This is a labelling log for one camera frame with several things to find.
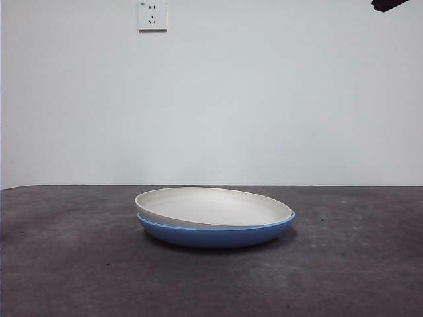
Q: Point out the white wall socket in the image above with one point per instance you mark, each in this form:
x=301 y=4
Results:
x=152 y=20

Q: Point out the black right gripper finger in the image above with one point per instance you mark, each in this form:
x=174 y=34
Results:
x=385 y=5

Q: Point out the white round plate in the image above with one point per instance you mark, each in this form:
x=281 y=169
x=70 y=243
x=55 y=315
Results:
x=215 y=206

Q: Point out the blue round plate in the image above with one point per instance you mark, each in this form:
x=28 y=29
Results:
x=215 y=236

